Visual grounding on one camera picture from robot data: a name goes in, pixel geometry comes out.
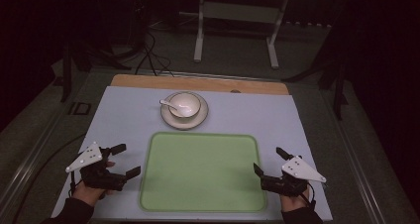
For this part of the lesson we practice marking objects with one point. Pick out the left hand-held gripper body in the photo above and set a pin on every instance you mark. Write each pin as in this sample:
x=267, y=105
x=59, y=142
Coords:
x=95, y=171

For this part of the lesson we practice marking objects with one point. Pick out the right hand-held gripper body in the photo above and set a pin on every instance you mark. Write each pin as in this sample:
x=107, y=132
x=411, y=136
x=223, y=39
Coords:
x=292, y=177

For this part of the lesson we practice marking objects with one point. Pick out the person's left hand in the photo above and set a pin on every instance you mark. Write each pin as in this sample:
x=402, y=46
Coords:
x=91, y=191

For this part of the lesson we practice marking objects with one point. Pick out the person's right hand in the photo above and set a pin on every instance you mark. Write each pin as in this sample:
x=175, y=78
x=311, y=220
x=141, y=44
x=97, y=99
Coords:
x=294, y=202

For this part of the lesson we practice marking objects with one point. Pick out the pale blue table mat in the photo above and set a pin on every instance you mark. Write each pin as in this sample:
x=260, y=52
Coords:
x=125, y=118

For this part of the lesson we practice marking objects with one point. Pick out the black floor socket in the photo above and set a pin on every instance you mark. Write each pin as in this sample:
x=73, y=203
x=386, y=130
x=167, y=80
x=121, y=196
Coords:
x=79, y=108

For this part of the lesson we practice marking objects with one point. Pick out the green tray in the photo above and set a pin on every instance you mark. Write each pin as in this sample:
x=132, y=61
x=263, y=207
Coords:
x=202, y=172

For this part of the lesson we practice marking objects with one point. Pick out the white ceramic spoon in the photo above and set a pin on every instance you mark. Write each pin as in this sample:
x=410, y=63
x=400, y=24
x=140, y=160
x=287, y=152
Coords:
x=169, y=105

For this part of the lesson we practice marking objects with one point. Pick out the white saucer plate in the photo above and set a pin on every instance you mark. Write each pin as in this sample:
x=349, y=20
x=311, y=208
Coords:
x=198, y=119

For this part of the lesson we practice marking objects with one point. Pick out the white bowl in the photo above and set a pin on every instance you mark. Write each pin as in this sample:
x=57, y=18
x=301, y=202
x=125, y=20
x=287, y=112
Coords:
x=187, y=104

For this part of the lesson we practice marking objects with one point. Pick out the white metal stand frame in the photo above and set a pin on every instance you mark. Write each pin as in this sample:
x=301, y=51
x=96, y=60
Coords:
x=237, y=12

